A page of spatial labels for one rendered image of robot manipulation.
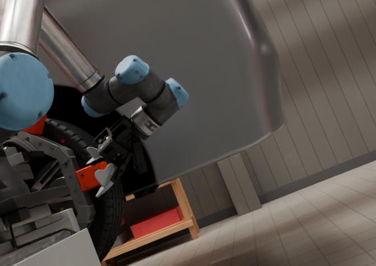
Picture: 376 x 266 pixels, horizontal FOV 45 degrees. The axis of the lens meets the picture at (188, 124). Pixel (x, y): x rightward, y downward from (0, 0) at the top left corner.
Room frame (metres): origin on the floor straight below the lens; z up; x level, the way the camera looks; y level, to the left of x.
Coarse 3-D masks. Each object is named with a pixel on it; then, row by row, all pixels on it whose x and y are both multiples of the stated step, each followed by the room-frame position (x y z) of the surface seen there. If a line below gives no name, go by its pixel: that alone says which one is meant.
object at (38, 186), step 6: (54, 162) 1.58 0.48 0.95; (48, 168) 1.59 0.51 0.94; (48, 174) 1.60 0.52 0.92; (54, 174) 1.58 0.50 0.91; (42, 180) 1.59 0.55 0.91; (48, 180) 1.59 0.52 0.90; (30, 186) 1.62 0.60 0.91; (36, 186) 1.59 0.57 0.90; (42, 186) 1.59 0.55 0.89; (30, 192) 1.59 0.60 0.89; (60, 198) 1.58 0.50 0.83; (66, 198) 1.58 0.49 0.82; (48, 204) 1.59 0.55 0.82
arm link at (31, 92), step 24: (0, 0) 0.82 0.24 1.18; (24, 0) 0.82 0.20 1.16; (0, 24) 0.79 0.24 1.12; (24, 24) 0.80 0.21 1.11; (0, 48) 0.74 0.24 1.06; (24, 48) 0.76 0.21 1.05; (0, 72) 0.69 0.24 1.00; (24, 72) 0.73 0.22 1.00; (48, 72) 0.77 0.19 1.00; (0, 96) 0.70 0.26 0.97; (24, 96) 0.72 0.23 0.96; (48, 96) 0.76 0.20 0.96; (0, 120) 0.72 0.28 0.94; (24, 120) 0.73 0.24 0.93
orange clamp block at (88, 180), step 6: (102, 162) 1.49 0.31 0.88; (84, 168) 1.47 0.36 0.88; (90, 168) 1.47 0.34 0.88; (96, 168) 1.46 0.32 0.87; (102, 168) 1.47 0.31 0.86; (78, 174) 1.47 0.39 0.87; (84, 174) 1.47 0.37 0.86; (90, 174) 1.47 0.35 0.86; (78, 180) 1.47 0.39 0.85; (84, 180) 1.47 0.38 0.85; (90, 180) 1.47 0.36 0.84; (96, 180) 1.47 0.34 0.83; (84, 186) 1.47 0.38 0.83; (90, 186) 1.47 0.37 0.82; (96, 186) 1.49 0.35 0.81
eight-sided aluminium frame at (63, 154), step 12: (24, 132) 1.48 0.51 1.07; (36, 144) 1.48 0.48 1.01; (48, 144) 1.48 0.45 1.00; (60, 144) 1.53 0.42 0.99; (60, 156) 1.47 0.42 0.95; (72, 156) 1.51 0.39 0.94; (60, 168) 1.48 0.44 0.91; (72, 168) 1.47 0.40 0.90; (72, 180) 1.47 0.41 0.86; (72, 192) 1.48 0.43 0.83; (84, 192) 1.52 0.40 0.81; (84, 204) 1.47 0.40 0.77; (84, 216) 1.47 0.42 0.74
